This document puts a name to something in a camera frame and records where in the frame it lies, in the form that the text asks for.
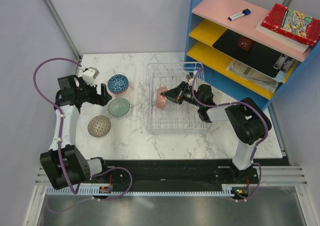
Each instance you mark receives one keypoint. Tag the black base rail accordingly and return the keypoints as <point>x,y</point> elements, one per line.
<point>174,175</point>

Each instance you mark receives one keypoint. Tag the white wire dish rack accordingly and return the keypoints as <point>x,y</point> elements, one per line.
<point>174,118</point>

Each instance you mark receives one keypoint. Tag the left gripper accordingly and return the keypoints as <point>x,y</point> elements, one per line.
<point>99,100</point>

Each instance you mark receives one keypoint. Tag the blue whiteboard marker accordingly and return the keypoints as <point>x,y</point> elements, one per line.
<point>245,12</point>

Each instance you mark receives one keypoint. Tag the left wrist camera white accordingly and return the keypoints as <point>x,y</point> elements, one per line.
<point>89,75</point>

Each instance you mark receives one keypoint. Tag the blue shelf unit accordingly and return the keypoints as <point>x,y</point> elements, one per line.
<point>220,31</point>

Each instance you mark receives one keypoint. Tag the brown cube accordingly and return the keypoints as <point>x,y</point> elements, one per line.
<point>245,43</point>

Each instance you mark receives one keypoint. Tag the black clipboard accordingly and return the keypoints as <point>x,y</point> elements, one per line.
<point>260,57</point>

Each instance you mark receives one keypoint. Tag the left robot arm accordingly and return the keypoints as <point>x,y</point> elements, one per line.
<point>63,163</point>

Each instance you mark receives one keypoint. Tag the white cable duct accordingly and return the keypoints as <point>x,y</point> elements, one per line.
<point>100,191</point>

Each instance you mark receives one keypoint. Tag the brown lattice pattern bowl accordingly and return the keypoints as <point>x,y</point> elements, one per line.
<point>99,126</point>

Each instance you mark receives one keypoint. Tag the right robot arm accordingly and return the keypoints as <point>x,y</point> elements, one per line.
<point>249,123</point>

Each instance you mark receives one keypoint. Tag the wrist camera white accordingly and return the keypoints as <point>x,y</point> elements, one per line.
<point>190,76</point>
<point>89,75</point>

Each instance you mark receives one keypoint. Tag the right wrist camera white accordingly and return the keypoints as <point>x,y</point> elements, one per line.
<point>190,76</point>

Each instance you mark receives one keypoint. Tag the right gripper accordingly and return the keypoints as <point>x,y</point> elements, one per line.
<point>182,87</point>

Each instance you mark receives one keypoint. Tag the blue triangle pattern bowl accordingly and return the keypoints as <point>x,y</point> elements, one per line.
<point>118,84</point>

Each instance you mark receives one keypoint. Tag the grey book under red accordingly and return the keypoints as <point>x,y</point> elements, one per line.
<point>301,48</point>

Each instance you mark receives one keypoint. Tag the green ribbed bowl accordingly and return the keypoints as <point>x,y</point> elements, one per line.
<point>119,107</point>

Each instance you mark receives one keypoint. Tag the spiral notebook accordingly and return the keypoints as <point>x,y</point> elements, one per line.
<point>252,75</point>

